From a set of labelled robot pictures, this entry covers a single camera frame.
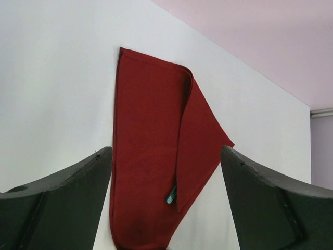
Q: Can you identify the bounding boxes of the right aluminium frame post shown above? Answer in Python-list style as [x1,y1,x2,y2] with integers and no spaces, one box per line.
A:
[310,108,333,118]

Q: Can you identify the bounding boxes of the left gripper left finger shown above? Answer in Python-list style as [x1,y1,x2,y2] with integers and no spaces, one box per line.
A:
[1,147,112,249]

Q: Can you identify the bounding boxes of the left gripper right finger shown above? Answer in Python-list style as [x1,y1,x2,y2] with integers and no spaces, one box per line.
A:
[221,146,332,249]

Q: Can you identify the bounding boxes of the red cloth napkin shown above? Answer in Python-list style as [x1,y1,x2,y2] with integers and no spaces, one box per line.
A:
[109,48,234,249]

